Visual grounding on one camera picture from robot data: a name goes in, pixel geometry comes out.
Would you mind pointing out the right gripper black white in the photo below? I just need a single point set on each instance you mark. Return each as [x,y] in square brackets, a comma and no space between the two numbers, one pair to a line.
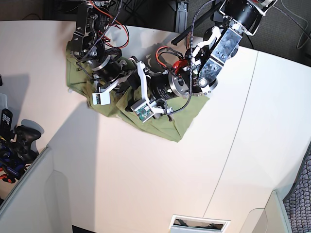
[110,68]

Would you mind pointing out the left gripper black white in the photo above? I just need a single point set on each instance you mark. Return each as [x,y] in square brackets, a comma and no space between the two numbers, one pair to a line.
[160,87]

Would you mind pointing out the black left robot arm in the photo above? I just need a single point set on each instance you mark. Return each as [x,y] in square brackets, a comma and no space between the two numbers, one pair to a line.
[195,73]

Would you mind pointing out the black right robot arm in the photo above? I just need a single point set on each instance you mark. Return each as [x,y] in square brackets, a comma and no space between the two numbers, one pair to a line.
[90,39]

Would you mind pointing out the black game controller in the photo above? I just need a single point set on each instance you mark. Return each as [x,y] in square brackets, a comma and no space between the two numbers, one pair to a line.
[22,146]

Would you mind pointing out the white paper sheet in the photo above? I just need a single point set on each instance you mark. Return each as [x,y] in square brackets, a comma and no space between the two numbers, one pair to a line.
[3,101]

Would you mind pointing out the black remote control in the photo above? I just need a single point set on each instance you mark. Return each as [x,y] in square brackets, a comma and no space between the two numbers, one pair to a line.
[6,121]

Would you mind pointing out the blue orange clamp tools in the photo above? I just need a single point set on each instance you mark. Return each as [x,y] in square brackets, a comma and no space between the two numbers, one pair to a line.
[12,166]

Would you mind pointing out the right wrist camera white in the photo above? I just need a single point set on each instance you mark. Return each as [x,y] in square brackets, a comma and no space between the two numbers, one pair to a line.
[102,98]

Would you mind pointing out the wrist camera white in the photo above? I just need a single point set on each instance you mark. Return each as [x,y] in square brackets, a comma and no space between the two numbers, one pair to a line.
[144,109]
[102,98]

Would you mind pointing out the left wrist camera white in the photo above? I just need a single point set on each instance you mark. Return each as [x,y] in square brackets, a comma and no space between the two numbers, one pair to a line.
[144,109]

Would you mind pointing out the aluminium frame post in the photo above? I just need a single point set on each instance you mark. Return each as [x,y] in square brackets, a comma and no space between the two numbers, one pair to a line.
[181,15]

